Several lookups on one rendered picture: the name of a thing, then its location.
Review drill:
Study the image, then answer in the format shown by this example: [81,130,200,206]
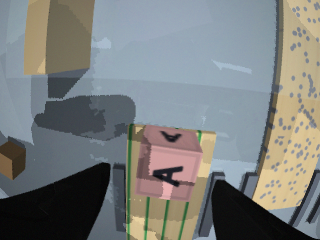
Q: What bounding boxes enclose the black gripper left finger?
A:
[0,163,111,240]

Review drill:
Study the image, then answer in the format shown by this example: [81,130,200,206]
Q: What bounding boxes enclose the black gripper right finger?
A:
[211,180,320,240]

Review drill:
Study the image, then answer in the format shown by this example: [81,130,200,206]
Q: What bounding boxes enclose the pink cube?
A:
[135,125,203,203]

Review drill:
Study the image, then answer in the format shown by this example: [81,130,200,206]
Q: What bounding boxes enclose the beige strip with green lines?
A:
[125,124,217,240]

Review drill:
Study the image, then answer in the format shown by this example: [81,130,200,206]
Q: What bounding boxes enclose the beige speckled flat strip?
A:
[251,93,320,211]

